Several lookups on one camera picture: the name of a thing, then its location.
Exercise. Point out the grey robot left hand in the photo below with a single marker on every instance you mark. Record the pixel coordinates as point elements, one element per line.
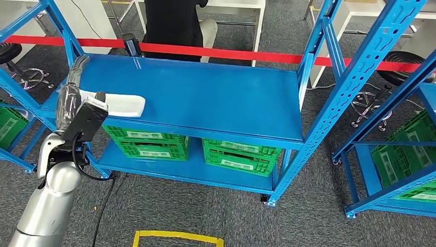
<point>68,105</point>

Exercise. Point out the white plastic part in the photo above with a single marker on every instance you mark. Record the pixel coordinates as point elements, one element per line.
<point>126,105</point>

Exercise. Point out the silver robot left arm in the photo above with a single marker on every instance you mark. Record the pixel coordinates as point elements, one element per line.
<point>51,204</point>

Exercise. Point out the blue metal shelf rack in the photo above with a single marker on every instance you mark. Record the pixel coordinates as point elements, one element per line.
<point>204,99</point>
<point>366,170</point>
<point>18,162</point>

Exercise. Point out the white desk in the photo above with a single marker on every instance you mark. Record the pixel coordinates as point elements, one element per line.
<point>238,3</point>
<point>85,20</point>
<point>357,10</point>

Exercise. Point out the person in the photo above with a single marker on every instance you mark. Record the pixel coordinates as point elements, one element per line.
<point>170,24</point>

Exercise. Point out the red barrier belt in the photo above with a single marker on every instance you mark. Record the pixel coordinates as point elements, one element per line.
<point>221,53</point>

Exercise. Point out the yellow floor tape square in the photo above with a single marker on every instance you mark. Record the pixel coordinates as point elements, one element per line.
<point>177,235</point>

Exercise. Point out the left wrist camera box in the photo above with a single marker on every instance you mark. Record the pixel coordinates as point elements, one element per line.
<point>87,121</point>

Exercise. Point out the black barrier post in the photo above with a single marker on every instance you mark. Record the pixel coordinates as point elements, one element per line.
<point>131,44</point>

